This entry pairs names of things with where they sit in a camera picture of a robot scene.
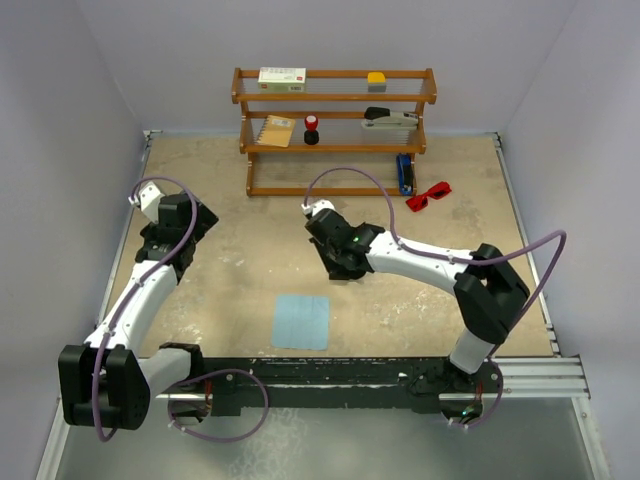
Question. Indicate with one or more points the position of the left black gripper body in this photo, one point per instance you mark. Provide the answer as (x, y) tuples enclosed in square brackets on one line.
[(205, 222)]

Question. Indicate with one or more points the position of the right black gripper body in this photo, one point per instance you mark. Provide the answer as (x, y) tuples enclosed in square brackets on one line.
[(328, 254)]

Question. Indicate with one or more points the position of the light blue cleaning cloth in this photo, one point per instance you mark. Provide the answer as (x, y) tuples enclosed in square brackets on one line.
[(301, 322)]

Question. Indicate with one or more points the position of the black glasses case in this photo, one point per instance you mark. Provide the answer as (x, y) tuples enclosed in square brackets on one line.
[(342, 265)]

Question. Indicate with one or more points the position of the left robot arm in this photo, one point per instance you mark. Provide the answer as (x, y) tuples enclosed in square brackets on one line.
[(103, 382)]

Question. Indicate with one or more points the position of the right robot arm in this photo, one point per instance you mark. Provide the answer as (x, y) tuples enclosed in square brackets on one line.
[(490, 295)]

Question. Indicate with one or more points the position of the red sunglasses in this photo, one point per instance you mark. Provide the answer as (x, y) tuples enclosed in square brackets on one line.
[(436, 192)]

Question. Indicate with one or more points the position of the blue and black stapler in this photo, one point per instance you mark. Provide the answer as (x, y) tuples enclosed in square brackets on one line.
[(405, 174)]

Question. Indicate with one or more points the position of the red and black stamp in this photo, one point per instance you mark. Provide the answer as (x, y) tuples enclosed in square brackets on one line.
[(311, 134)]

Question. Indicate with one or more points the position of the wooden three-tier shelf rack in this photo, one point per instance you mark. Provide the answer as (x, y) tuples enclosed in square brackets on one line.
[(338, 98)]

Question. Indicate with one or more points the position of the black and white stapler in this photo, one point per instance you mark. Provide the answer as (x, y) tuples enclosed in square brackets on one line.
[(380, 118)]

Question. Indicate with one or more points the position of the brown spiral notebook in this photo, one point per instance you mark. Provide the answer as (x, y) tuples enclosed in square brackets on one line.
[(276, 131)]

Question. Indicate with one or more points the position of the yellow and grey eraser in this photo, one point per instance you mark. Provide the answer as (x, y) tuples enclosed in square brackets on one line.
[(376, 82)]

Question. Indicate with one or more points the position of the white and red box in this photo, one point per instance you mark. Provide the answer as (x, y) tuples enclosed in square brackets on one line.
[(281, 80)]

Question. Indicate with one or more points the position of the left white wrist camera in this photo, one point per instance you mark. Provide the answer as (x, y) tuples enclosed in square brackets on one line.
[(147, 200)]

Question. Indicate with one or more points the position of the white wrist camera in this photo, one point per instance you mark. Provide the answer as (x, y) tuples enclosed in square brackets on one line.
[(147, 200), (311, 209)]

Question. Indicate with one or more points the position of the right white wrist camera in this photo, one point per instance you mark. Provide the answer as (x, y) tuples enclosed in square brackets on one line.
[(311, 209)]

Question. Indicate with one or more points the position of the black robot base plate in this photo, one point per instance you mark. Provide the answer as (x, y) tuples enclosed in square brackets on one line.
[(424, 385)]

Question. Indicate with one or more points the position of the aluminium rail frame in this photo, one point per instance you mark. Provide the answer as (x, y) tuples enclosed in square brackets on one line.
[(541, 429)]

